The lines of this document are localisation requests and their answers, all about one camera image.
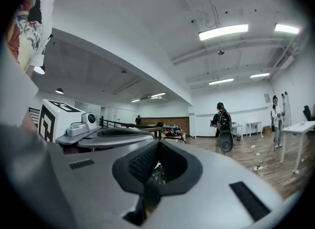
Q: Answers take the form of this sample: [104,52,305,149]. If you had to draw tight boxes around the wooden table white legs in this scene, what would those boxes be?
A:
[147,123,188,145]

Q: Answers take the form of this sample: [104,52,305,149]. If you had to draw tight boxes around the folded aluminium ladder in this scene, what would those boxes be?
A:
[282,91,292,128]

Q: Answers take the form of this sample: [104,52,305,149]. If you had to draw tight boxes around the printed white shirt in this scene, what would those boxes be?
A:
[4,0,61,73]

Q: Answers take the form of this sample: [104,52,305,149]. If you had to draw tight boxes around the small white table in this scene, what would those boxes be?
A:
[246,121,262,137]
[231,124,244,141]

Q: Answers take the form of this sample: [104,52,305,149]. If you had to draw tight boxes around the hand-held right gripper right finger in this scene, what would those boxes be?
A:
[146,139,284,229]

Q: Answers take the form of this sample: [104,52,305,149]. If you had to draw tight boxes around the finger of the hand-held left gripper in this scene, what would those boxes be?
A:
[97,126,158,137]
[78,133,163,150]

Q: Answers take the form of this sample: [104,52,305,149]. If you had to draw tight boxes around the large white table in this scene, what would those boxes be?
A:
[280,121,315,174]

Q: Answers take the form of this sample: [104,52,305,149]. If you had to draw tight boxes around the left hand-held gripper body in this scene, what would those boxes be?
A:
[37,98,100,149]

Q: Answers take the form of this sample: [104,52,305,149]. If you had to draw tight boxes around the person's left forearm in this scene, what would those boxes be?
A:
[21,111,39,135]

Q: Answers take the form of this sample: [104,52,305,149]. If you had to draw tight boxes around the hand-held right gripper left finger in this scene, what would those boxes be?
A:
[0,124,161,229]

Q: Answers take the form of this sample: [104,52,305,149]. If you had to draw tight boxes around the black office chair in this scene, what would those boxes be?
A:
[218,131,234,154]
[303,105,315,122]

